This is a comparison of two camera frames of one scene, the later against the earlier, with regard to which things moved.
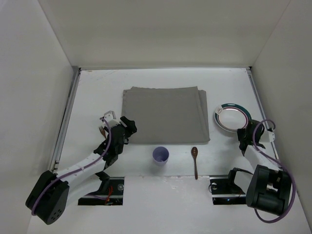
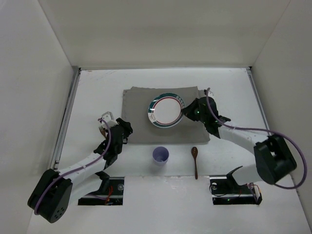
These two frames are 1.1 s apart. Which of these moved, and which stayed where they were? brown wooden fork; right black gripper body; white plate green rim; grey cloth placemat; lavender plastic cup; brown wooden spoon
Moved: right black gripper body; white plate green rim
Stayed: brown wooden fork; grey cloth placemat; lavender plastic cup; brown wooden spoon
